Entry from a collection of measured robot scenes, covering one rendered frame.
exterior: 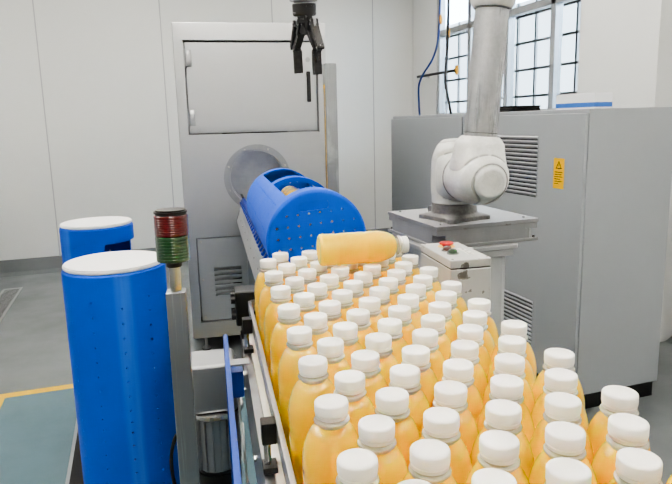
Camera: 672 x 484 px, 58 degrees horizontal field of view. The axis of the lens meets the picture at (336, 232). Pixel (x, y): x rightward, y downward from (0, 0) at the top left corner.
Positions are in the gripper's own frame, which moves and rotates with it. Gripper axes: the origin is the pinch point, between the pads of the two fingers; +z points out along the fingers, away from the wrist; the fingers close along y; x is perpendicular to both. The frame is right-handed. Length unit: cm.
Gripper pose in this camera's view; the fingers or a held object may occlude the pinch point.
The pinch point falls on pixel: (307, 70)
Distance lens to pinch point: 203.2
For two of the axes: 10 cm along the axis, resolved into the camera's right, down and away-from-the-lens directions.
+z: 0.4, 9.5, 3.0
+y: 4.8, 2.4, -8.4
